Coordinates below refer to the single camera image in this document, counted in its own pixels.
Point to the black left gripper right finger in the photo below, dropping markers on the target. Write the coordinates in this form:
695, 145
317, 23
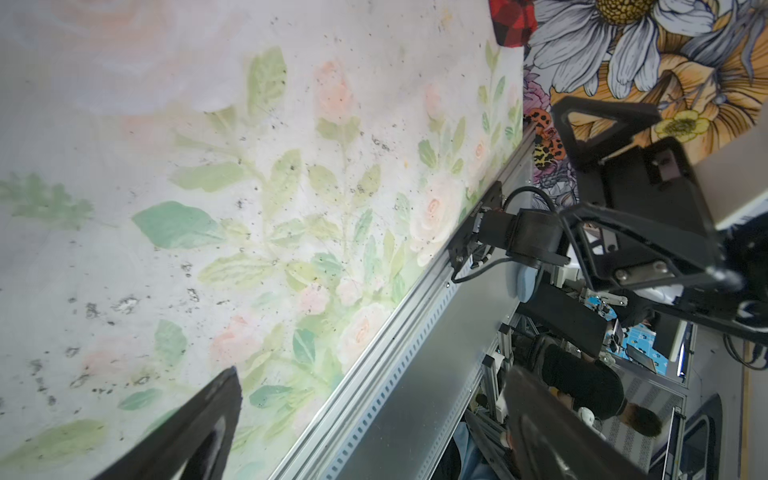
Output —
551, 442

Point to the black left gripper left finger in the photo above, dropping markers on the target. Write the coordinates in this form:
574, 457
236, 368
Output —
193, 443

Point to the red black plaid cloth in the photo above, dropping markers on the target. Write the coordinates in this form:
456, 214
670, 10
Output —
513, 22

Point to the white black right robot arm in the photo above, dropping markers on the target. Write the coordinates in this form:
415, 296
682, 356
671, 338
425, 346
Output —
641, 222

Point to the person in black shirt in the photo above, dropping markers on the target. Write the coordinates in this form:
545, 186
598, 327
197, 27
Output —
587, 382

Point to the aluminium front rail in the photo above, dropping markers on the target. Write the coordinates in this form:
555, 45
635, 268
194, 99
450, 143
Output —
395, 411

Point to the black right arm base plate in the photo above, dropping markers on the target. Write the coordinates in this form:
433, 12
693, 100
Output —
465, 246

